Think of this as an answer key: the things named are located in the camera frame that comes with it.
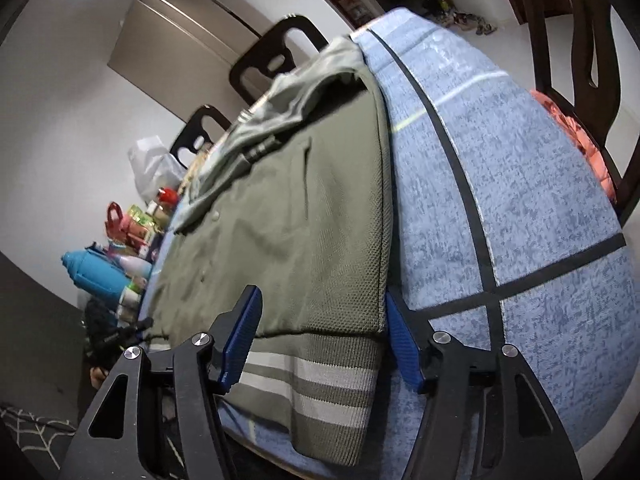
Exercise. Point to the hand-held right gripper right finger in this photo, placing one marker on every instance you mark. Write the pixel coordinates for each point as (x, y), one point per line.
(402, 340)

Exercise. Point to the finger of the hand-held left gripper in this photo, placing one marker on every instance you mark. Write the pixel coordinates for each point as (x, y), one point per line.
(132, 330)

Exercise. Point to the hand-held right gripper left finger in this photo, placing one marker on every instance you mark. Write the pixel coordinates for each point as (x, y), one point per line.
(245, 330)

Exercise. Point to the olive green varsity jacket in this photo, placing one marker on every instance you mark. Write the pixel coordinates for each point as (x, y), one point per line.
(300, 240)

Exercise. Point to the green capped bottle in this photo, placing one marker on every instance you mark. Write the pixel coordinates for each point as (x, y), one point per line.
(132, 294)

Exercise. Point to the blue container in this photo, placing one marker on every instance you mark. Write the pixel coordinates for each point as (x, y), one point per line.
(95, 275)

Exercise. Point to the white bottle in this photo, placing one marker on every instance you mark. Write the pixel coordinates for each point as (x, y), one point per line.
(132, 265)

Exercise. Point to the red gift bag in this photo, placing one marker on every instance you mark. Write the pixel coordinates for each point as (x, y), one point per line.
(114, 220)

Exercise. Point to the green snack packet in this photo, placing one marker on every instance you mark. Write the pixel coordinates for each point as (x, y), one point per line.
(139, 214)

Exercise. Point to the jar with beige contents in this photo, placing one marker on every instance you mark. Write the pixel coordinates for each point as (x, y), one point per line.
(162, 216)

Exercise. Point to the patterned dark mat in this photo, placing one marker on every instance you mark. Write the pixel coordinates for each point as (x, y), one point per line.
(30, 422)

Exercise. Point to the jar with red contents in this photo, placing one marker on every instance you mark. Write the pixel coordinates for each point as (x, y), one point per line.
(167, 195)

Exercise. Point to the white plastic bag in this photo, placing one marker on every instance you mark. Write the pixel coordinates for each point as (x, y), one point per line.
(150, 170)

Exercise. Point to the blue checked tablecloth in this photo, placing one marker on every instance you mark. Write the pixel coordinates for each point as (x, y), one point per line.
(525, 220)

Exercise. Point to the clear bag of biscuits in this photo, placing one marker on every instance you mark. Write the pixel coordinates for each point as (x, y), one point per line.
(199, 160)

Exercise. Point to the dark wooden chair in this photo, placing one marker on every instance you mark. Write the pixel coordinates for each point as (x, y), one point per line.
(240, 77)
(550, 20)
(215, 112)

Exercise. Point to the orange cushion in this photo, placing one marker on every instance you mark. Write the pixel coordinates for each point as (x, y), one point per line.
(585, 145)

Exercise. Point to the grey wardrobe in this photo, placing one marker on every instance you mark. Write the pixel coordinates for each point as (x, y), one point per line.
(190, 40)

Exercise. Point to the pile of shoes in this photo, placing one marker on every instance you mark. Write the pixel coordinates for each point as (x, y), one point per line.
(465, 17)

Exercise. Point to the storage shelf rack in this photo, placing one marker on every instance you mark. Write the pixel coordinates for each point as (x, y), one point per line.
(352, 2)

